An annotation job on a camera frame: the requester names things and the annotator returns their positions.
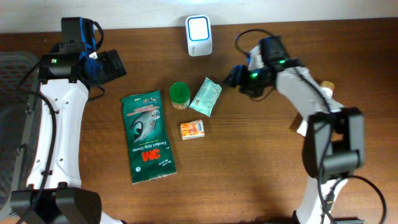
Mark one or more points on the orange small box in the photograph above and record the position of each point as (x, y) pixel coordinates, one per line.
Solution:
(192, 130)

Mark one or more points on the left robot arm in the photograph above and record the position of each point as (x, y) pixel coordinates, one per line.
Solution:
(65, 75)

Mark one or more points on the mint green tissue pack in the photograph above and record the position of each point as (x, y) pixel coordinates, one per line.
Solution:
(206, 97)

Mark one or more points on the grey plastic mesh basket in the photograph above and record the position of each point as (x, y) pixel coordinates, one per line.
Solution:
(17, 145)

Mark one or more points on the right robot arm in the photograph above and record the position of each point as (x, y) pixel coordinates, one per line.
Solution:
(333, 147)

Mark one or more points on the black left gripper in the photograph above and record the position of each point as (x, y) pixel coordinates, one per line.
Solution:
(114, 64)

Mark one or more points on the green lid jar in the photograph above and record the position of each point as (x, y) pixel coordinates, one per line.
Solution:
(179, 94)

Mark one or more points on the green 3M gloves packet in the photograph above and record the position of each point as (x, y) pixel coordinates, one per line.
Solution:
(150, 153)

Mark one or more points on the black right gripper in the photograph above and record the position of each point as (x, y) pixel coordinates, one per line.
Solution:
(243, 76)

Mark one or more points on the white bamboo print tube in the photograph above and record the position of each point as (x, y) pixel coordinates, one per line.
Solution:
(326, 87)

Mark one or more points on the white barcode scanner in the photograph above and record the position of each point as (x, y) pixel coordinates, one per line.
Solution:
(199, 35)

